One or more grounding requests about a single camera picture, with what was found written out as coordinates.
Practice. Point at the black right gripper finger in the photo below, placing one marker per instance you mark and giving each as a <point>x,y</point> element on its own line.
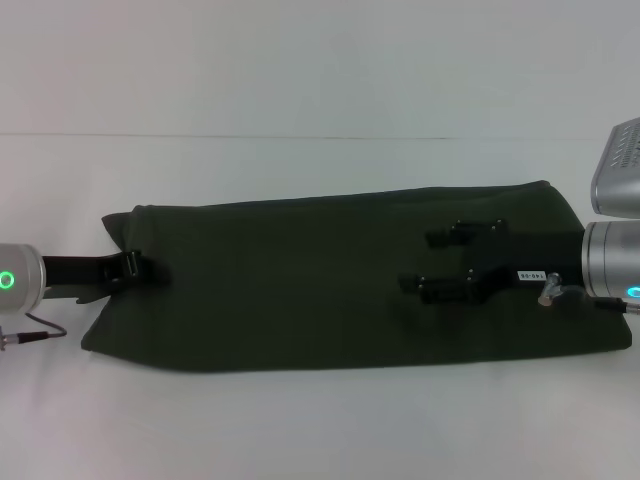
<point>465,231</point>
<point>445,289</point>

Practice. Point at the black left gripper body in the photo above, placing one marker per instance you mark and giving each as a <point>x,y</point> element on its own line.
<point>75,270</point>

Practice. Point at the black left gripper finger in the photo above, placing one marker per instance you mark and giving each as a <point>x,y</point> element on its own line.
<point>95,296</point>
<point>145,270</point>

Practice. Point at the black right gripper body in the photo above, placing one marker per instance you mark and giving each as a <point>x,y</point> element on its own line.
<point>530,255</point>

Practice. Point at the dark green t-shirt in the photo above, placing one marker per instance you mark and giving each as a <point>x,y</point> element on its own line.
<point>300,290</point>

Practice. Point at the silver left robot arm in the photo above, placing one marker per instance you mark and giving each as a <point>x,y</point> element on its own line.
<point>20,277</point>

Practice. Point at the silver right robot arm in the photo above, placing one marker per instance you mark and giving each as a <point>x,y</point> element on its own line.
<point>612,260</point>

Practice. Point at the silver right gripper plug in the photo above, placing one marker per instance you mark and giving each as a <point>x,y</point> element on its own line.
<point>550,289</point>

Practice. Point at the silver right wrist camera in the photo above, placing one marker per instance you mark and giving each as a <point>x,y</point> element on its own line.
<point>620,175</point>

